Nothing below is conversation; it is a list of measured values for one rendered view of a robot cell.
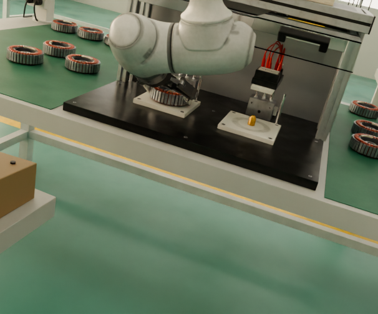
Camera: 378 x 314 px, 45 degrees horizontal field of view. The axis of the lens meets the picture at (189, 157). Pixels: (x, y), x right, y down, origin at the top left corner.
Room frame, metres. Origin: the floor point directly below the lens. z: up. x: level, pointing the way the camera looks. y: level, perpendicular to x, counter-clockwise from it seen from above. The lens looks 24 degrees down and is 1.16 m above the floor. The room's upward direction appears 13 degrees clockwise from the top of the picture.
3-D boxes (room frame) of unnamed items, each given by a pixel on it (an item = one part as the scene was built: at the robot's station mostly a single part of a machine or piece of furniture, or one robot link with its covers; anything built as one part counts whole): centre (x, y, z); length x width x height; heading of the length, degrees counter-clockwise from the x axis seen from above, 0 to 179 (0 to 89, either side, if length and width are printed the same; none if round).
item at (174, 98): (1.23, 0.09, 0.80); 0.11 x 0.11 x 0.04
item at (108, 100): (1.22, -0.03, 0.76); 0.64 x 0.47 x 0.02; 77
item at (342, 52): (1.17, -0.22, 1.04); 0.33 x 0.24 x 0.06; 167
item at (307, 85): (1.45, -0.08, 0.92); 0.66 x 0.01 x 0.30; 77
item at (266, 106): (1.32, -0.18, 0.80); 0.08 x 0.05 x 0.06; 77
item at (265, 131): (1.18, -0.14, 0.78); 0.15 x 0.15 x 0.01; 77
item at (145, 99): (1.23, 0.09, 0.78); 0.15 x 0.15 x 0.01; 77
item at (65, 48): (1.58, 0.53, 0.77); 0.11 x 0.11 x 0.04
